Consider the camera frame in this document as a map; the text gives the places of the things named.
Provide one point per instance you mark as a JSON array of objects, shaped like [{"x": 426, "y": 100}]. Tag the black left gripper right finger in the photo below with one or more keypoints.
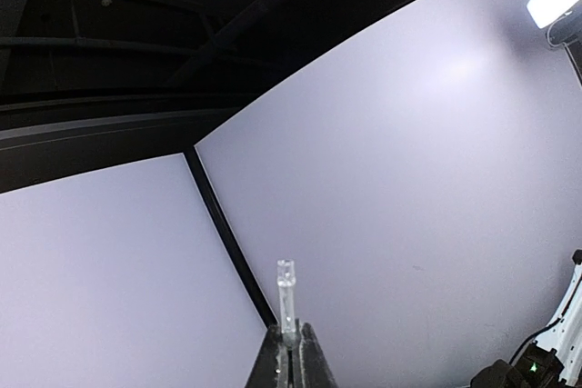
[{"x": 309, "y": 367}]

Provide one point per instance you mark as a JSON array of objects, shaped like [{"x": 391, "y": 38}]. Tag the black left corner post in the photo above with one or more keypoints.
[{"x": 228, "y": 238}]

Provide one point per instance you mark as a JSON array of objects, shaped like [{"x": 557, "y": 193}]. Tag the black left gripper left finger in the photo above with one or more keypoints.
[{"x": 272, "y": 367}]

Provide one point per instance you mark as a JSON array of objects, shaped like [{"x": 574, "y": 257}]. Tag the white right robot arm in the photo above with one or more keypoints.
[{"x": 549, "y": 357}]

